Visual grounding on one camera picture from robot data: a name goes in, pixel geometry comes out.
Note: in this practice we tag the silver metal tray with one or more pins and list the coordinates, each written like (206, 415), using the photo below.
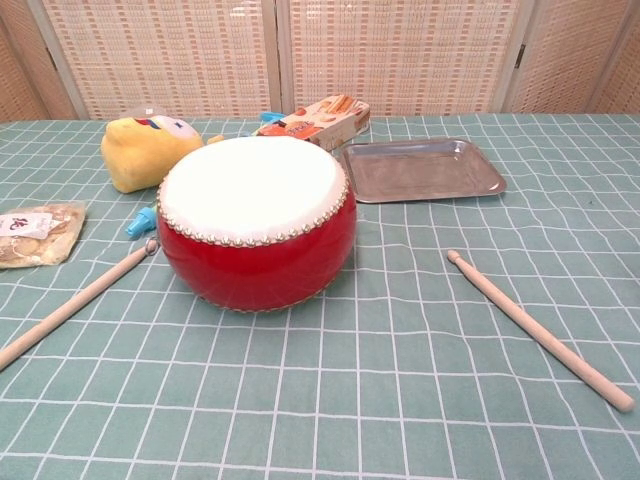
(420, 170)

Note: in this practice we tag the bamboo folding screen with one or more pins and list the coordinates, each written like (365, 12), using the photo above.
(165, 55)

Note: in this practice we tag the clear bag of dried snacks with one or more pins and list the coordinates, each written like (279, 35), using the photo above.
(45, 240)

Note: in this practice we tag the red drum with white skin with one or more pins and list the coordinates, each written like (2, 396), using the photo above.
(256, 220)

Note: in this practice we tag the green checkered tablecloth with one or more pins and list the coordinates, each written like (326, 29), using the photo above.
(350, 390)

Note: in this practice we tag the orange biscuit box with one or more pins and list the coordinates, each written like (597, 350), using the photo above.
(325, 122)

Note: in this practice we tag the wooden drumstick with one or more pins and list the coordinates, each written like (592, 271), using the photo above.
(540, 331)
(70, 310)

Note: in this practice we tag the yellow plush toy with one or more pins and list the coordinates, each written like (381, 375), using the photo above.
(137, 155)

